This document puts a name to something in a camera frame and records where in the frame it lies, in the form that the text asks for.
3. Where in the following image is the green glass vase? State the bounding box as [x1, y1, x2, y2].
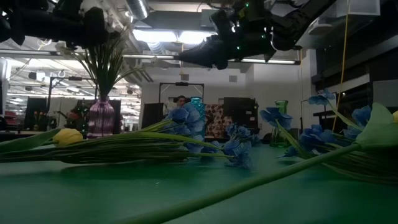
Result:
[269, 100, 296, 149]

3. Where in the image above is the floral patterned screen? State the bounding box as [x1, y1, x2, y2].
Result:
[205, 104, 233, 138]

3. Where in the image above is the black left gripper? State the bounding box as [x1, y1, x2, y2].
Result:
[62, 0, 109, 47]

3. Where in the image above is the teal textured glass vase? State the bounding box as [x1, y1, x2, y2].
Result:
[190, 96, 206, 142]

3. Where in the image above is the pale green foreground flower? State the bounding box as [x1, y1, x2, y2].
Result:
[114, 102, 398, 224]

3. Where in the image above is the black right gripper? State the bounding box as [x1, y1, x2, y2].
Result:
[178, 0, 280, 70]

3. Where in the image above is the black gantry frame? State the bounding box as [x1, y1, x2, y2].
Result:
[48, 76, 100, 110]
[159, 82, 205, 103]

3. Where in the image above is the round silver air duct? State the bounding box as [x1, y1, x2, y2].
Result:
[126, 0, 150, 20]

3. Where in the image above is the black cabinet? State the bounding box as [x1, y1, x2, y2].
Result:
[223, 96, 259, 133]

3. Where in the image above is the purple ribbed glass vase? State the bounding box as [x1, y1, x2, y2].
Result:
[86, 95, 116, 139]

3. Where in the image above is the long tube light fixture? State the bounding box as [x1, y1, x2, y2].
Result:
[0, 49, 301, 66]

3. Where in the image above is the green table mat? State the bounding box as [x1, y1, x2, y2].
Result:
[0, 138, 398, 224]

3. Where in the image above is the thin yellow cable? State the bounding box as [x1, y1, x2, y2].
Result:
[331, 0, 351, 133]

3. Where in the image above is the red flower bouquet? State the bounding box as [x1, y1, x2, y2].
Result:
[62, 107, 86, 131]

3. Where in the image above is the bright ceiling light panel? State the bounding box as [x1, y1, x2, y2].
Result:
[132, 29, 218, 44]

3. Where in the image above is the dark upright panel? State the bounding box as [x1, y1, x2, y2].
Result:
[141, 102, 165, 128]

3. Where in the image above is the blue artificial flower bunch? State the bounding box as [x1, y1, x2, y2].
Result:
[259, 88, 398, 187]
[225, 124, 261, 147]
[0, 102, 252, 170]

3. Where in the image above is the person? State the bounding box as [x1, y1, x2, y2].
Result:
[172, 95, 190, 108]

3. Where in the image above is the yellow artificial tulip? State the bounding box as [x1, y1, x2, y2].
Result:
[0, 126, 84, 155]

